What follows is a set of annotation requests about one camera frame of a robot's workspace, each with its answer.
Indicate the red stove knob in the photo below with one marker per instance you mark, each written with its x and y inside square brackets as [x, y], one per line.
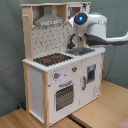
[56, 75]
[74, 69]

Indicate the black toy stovetop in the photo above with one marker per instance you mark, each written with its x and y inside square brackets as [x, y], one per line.
[52, 59]

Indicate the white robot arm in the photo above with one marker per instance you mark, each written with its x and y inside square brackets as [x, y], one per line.
[92, 28]

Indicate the grey water dispenser panel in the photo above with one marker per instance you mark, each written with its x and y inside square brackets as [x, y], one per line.
[91, 73]

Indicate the grey toy sink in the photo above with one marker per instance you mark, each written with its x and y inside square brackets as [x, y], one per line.
[79, 51]

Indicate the left red stove knob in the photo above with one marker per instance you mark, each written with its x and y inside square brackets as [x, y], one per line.
[56, 75]

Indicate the wooden toy kitchen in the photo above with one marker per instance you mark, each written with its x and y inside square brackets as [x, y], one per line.
[40, 84]

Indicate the black toy faucet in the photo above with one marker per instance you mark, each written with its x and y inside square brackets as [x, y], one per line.
[71, 44]

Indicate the grey fabric backdrop curtain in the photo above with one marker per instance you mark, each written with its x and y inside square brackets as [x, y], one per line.
[12, 45]

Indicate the grey range hood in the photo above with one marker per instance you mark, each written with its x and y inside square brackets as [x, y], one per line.
[48, 18]

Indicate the grey cabinet door handle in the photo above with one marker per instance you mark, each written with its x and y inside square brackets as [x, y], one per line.
[84, 83]

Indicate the toy oven door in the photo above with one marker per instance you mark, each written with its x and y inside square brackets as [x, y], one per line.
[64, 97]

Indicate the toy microwave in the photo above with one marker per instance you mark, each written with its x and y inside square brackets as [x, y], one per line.
[72, 9]

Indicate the right red stove knob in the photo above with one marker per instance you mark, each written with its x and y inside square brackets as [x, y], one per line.
[74, 69]

